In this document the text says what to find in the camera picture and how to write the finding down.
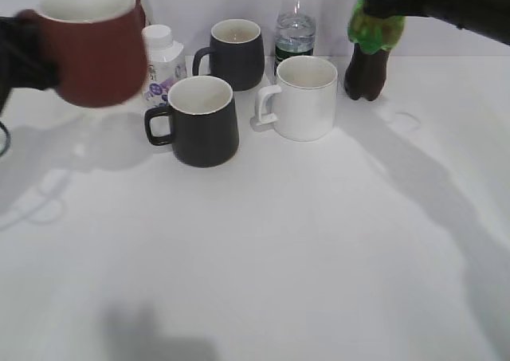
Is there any black ceramic mug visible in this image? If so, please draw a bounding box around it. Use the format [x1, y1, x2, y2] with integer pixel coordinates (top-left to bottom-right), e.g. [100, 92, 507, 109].
[144, 76, 240, 168]
[192, 19, 265, 92]

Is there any green soda bottle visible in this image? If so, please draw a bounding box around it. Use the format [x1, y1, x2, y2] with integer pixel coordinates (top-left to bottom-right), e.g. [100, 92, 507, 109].
[347, 0, 406, 55]

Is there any cola bottle red label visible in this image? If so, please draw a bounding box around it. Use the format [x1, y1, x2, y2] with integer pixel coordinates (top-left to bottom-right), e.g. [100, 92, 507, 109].
[343, 43, 390, 101]

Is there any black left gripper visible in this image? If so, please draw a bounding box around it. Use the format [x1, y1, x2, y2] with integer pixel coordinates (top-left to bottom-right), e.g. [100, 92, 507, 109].
[1, 10, 59, 108]

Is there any white milk bottle purple label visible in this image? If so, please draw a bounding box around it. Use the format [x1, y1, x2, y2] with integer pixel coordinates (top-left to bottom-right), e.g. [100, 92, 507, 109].
[142, 25, 187, 108]

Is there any clear water bottle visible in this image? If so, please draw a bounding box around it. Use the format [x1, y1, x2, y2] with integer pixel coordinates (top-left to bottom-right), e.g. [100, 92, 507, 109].
[274, 0, 317, 72]

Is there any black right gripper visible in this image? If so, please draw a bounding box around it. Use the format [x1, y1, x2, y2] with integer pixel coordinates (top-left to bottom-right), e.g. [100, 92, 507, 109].
[365, 0, 509, 45]

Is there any dark red ceramic mug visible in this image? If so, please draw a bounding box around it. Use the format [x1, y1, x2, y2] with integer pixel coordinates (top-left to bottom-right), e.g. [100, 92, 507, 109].
[17, 0, 147, 108]

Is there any rear black ceramic mug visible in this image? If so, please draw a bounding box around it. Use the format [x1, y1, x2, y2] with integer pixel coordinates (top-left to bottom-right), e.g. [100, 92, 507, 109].
[192, 19, 265, 92]

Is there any white ceramic mug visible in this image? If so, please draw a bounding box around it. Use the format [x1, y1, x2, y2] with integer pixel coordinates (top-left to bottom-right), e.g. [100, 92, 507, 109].
[252, 56, 338, 142]

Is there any front black ceramic mug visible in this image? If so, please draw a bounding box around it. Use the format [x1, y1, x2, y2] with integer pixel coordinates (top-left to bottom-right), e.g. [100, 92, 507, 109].
[144, 76, 240, 168]

